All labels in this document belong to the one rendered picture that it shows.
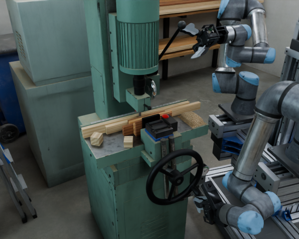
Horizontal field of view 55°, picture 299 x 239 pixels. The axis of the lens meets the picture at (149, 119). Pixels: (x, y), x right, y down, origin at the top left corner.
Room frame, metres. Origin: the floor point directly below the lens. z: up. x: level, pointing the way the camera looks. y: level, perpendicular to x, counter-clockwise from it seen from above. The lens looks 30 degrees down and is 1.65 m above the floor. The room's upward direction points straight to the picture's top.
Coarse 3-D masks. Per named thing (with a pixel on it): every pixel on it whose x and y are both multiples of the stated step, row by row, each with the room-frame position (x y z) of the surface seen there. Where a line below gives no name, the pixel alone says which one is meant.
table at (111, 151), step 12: (180, 120) 1.29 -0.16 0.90; (120, 132) 1.17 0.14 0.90; (180, 132) 1.17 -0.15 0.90; (192, 132) 1.20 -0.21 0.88; (204, 132) 1.24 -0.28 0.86; (84, 144) 1.12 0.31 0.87; (108, 144) 1.07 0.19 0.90; (120, 144) 1.07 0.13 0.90; (96, 156) 0.98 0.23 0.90; (108, 156) 0.99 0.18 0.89; (120, 156) 1.02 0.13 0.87; (132, 156) 1.05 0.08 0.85; (144, 156) 1.03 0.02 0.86; (180, 156) 1.06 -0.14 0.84
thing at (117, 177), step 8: (80, 120) 1.46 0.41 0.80; (88, 120) 1.46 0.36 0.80; (96, 120) 1.46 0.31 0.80; (80, 128) 1.46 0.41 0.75; (176, 160) 1.16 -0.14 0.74; (184, 160) 1.19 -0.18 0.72; (104, 168) 1.11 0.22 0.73; (112, 168) 1.03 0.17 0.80; (128, 168) 1.04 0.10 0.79; (136, 168) 1.06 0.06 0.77; (144, 168) 1.08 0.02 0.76; (112, 176) 1.01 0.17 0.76; (120, 176) 1.02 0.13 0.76; (128, 176) 1.04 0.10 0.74; (136, 176) 1.05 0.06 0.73
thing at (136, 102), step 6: (126, 90) 1.30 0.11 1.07; (132, 90) 1.29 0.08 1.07; (126, 96) 1.30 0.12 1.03; (132, 96) 1.24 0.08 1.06; (138, 96) 1.22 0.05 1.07; (144, 96) 1.22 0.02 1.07; (132, 102) 1.24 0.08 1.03; (138, 102) 1.19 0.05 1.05; (144, 102) 1.21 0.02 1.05; (138, 108) 1.19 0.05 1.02; (144, 108) 1.21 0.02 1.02
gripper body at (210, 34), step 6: (210, 24) 1.27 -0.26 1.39; (204, 30) 1.25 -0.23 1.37; (210, 30) 1.26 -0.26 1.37; (216, 30) 1.26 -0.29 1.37; (222, 30) 1.27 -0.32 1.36; (198, 36) 1.28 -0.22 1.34; (204, 36) 1.25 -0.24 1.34; (210, 36) 1.22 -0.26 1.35; (216, 36) 1.24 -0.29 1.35; (222, 36) 1.28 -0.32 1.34; (198, 42) 1.28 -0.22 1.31; (204, 42) 1.24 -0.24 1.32; (210, 42) 1.25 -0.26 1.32; (222, 42) 1.29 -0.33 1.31
